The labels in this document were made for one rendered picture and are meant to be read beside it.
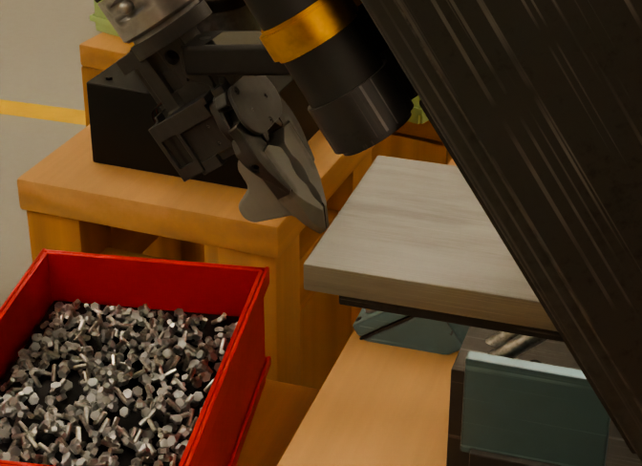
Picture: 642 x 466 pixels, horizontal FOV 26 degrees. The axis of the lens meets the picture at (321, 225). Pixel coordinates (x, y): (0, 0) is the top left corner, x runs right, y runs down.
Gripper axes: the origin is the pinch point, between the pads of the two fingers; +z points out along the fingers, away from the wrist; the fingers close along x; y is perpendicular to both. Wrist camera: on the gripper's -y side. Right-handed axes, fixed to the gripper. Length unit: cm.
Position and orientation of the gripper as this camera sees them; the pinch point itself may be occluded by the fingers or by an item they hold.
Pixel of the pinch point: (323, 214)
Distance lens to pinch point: 115.2
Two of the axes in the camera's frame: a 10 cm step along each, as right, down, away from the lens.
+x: -3.1, 4.4, -8.4
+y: -7.8, 3.9, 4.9
